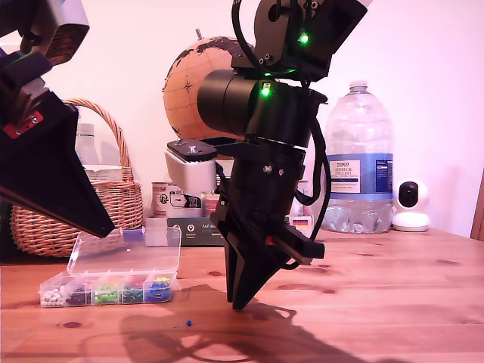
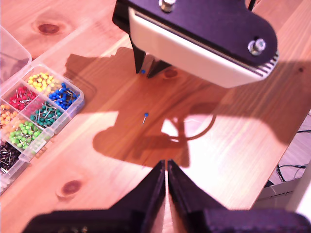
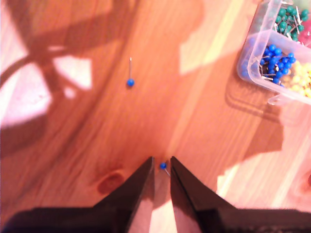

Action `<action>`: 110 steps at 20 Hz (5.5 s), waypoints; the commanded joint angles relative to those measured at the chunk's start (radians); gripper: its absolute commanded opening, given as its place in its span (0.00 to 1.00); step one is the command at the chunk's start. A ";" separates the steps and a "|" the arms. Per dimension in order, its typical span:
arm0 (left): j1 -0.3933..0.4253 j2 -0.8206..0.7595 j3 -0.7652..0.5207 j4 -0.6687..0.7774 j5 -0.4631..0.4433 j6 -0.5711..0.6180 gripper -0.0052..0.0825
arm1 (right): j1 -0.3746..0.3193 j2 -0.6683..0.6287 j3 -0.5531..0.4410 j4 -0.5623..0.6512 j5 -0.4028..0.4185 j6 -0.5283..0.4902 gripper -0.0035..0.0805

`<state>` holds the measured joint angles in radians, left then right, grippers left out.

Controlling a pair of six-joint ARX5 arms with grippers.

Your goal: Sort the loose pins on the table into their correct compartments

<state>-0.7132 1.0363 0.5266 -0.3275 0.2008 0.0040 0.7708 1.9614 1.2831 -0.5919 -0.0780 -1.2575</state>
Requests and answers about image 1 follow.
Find thin black cable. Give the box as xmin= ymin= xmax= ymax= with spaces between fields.
xmin=231 ymin=0 xmax=268 ymax=67

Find pile of white pins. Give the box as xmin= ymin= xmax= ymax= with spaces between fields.
xmin=41 ymin=287 xmax=64 ymax=307

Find dark green cardboard tray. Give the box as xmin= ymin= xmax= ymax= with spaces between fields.
xmin=166 ymin=216 xmax=314 ymax=248

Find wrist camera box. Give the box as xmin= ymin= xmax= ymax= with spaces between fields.
xmin=20 ymin=0 xmax=91 ymax=73
xmin=164 ymin=138 xmax=247 ymax=191

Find cork globe on stand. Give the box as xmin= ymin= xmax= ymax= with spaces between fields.
xmin=161 ymin=29 xmax=255 ymax=144

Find clear plastic pin box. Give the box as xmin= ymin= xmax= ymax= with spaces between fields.
xmin=39 ymin=226 xmax=182 ymax=309

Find pile of light green pins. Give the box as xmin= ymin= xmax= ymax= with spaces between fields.
xmin=94 ymin=287 xmax=120 ymax=305

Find pile of dark green pins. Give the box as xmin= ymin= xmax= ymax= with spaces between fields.
xmin=121 ymin=286 xmax=144 ymax=304

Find pile of black pins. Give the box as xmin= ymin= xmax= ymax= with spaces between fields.
xmin=66 ymin=290 xmax=92 ymax=306

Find bottle with white cap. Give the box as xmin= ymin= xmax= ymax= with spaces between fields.
xmin=75 ymin=123 xmax=95 ymax=167

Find dark green bag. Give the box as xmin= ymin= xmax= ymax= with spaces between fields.
xmin=0 ymin=198 xmax=16 ymax=262

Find pile of blue pins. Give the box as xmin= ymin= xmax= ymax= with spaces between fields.
xmin=145 ymin=284 xmax=171 ymax=303

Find wooden chair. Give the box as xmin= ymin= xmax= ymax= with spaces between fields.
xmin=468 ymin=185 xmax=484 ymax=243

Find wicker basket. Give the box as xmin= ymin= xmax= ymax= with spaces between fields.
xmin=10 ymin=98 xmax=145 ymax=259

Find white cardboard box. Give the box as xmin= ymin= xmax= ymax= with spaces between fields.
xmin=83 ymin=165 xmax=123 ymax=183

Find large clear water bottle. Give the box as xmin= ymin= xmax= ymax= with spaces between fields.
xmin=310 ymin=80 xmax=394 ymax=234

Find clear case with blue latch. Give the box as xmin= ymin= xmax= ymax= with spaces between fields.
xmin=121 ymin=218 xmax=182 ymax=247

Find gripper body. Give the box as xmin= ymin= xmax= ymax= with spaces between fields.
xmin=209 ymin=143 xmax=326 ymax=267

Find small white round camera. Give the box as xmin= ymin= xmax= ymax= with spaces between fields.
xmin=390 ymin=180 xmax=430 ymax=233

